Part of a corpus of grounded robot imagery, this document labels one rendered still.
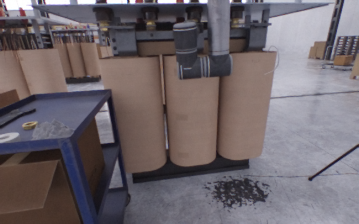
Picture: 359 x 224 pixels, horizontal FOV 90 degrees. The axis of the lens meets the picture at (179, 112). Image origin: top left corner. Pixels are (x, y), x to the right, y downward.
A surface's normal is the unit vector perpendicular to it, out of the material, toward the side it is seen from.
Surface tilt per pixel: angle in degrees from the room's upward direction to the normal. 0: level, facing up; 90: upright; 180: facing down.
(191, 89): 90
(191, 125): 90
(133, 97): 90
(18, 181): 26
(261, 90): 90
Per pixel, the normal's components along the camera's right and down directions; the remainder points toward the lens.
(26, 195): 0.04, -0.69
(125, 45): 0.15, 0.34
